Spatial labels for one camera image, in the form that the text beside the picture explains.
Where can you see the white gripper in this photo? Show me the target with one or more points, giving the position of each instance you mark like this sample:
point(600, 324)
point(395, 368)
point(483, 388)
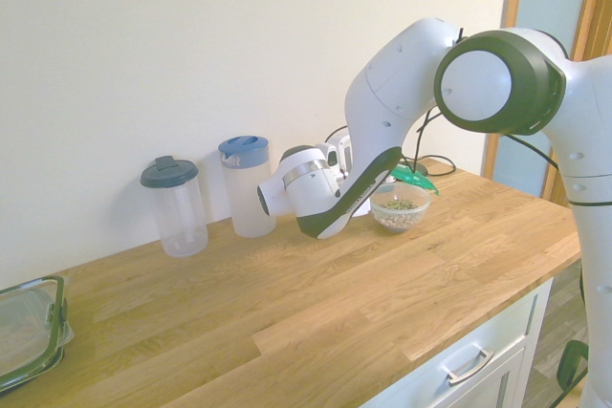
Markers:
point(345, 155)

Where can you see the green round container lid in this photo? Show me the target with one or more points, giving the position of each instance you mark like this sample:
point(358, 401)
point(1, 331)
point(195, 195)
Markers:
point(421, 182)

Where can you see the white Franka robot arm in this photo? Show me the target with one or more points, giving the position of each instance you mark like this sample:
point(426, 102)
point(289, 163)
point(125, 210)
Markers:
point(382, 92)

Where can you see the clear round container with nuts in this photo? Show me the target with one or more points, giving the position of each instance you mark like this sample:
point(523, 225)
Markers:
point(401, 219)

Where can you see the clear pitcher blue lid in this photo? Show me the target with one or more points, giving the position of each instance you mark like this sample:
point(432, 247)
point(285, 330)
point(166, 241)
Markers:
point(251, 193)

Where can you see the clear pitcher dark grey lid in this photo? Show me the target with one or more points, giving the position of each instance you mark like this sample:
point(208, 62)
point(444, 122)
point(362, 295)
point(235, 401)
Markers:
point(179, 217)

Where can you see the rectangular container green rimmed lid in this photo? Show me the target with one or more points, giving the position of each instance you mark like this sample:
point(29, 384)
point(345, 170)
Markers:
point(24, 327)

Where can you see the dark green curved object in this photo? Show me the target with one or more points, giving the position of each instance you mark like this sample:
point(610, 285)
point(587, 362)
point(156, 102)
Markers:
point(569, 365)

